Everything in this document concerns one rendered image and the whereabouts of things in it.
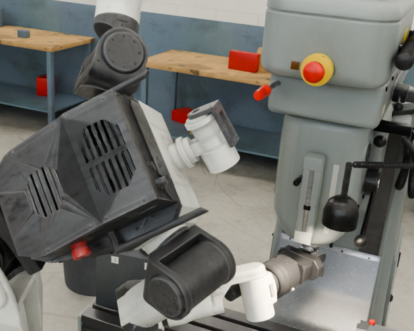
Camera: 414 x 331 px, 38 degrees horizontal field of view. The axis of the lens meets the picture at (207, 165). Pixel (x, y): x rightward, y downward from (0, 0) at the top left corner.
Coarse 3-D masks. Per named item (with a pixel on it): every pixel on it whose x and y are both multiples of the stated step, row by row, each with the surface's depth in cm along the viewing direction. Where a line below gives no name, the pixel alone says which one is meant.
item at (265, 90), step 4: (276, 80) 127; (280, 80) 128; (272, 84) 124; (276, 84) 125; (280, 84) 128; (260, 88) 118; (264, 88) 118; (268, 88) 119; (272, 88) 123; (256, 92) 116; (260, 92) 116; (264, 92) 117; (268, 92) 118; (256, 96) 116; (260, 96) 116; (264, 96) 117
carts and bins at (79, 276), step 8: (64, 264) 347; (72, 264) 340; (80, 264) 337; (88, 264) 336; (64, 272) 351; (72, 272) 342; (80, 272) 339; (88, 272) 338; (72, 280) 345; (80, 280) 342; (88, 280) 340; (72, 288) 347; (80, 288) 344; (88, 288) 343
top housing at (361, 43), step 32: (288, 0) 113; (320, 0) 111; (352, 0) 110; (384, 0) 115; (288, 32) 114; (320, 32) 112; (352, 32) 110; (384, 32) 109; (288, 64) 116; (352, 64) 112; (384, 64) 112
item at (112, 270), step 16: (112, 256) 170; (128, 256) 169; (144, 256) 169; (96, 272) 174; (112, 272) 172; (128, 272) 171; (144, 272) 169; (96, 288) 176; (112, 288) 174; (112, 304) 176
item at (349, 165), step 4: (348, 164) 118; (352, 164) 118; (348, 168) 118; (344, 172) 119; (348, 172) 119; (344, 176) 119; (348, 176) 119; (344, 180) 119; (348, 180) 119; (344, 184) 120; (348, 184) 120; (344, 188) 120; (348, 188) 120; (344, 192) 120; (344, 196) 120
